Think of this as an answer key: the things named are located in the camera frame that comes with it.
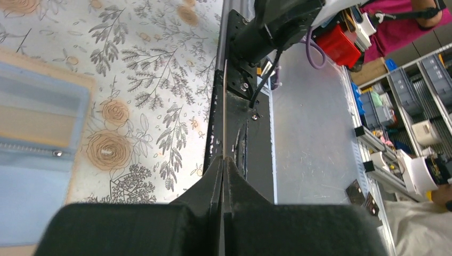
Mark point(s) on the grey storage crate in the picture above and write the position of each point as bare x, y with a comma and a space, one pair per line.
404, 89

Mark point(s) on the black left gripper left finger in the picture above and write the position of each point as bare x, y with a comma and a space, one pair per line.
188, 225

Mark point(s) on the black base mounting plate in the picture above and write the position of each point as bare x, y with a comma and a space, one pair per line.
234, 128

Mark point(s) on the beige card holder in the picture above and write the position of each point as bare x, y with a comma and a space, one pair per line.
44, 112

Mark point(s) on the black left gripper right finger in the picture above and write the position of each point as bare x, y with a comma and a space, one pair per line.
255, 226

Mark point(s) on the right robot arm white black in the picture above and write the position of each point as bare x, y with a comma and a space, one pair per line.
278, 25

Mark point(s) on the person in magenta shirt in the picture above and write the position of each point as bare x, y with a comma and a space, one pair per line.
394, 34

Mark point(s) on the aluminium frame rail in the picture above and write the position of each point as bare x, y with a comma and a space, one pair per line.
380, 163

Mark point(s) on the red storage bin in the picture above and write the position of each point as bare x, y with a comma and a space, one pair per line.
339, 45

